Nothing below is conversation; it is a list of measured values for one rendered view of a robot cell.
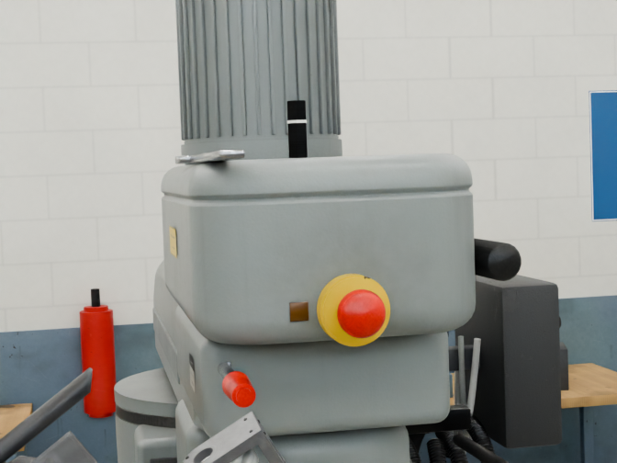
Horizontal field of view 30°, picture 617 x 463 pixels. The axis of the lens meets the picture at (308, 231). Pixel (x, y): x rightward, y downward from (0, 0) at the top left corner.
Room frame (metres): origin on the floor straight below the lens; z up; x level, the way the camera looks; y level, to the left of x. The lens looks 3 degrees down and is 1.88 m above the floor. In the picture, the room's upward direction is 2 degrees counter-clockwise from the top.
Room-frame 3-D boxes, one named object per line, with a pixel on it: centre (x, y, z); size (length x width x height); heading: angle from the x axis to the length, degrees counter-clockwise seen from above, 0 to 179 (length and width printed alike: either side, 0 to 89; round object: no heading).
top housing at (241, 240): (1.21, 0.01, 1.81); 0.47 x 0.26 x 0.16; 11
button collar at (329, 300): (0.97, -0.04, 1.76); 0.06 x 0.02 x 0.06; 101
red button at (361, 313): (0.94, -0.04, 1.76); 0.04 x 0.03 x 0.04; 101
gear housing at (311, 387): (1.24, 0.01, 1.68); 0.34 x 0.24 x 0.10; 11
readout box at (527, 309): (1.55, -0.27, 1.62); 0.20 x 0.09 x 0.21; 11
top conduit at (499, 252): (1.25, -0.13, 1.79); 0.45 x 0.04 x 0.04; 11
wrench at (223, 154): (1.01, 0.08, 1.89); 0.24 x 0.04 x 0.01; 12
